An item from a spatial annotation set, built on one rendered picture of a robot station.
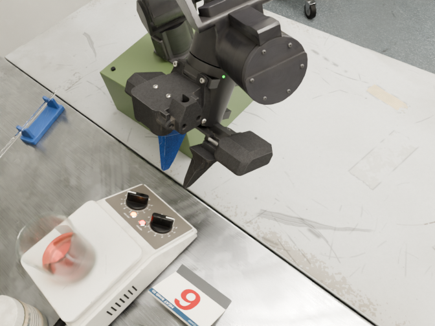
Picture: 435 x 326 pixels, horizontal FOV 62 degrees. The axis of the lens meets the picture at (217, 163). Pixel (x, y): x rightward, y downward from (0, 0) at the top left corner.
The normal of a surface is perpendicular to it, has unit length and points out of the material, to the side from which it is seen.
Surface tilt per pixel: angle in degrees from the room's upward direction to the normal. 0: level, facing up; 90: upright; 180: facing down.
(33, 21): 90
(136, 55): 4
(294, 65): 77
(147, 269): 90
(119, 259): 0
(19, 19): 90
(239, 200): 0
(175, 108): 50
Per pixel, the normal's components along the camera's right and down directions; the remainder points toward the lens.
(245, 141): 0.32, -0.81
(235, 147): -0.20, -0.42
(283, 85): 0.40, 0.58
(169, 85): 0.04, -0.69
